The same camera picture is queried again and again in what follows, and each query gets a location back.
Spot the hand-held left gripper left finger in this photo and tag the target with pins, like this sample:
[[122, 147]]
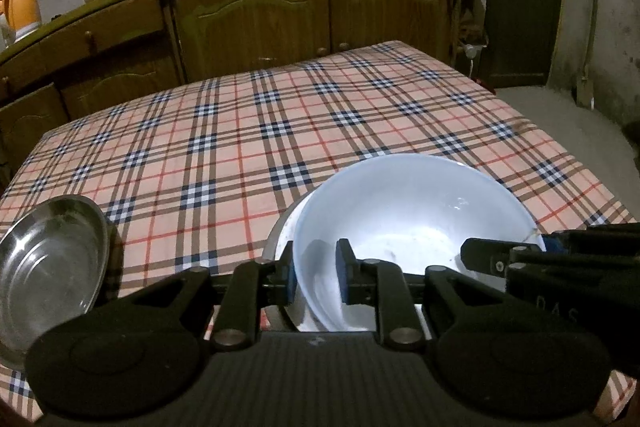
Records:
[[289, 274]]

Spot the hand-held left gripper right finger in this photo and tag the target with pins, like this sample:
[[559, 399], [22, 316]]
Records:
[[342, 274]]

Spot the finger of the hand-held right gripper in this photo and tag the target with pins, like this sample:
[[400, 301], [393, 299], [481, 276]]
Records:
[[557, 243], [487, 257]]

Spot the large steel basin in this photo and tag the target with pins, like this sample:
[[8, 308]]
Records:
[[277, 237]]

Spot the deep white bowl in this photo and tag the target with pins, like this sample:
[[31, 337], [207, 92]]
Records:
[[415, 217]]

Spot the plaid tablecloth table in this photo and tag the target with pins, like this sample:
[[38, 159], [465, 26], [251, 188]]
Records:
[[225, 147]]

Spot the shallow steel plate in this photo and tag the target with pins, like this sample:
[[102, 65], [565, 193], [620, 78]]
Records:
[[45, 267]]

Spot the wooden kitchen cabinet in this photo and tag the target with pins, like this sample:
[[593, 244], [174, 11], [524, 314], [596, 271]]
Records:
[[250, 22]]

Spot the orange electric kettle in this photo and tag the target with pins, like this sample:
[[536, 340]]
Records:
[[22, 9]]

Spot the wall pipe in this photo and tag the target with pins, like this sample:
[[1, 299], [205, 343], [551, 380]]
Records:
[[594, 7]]

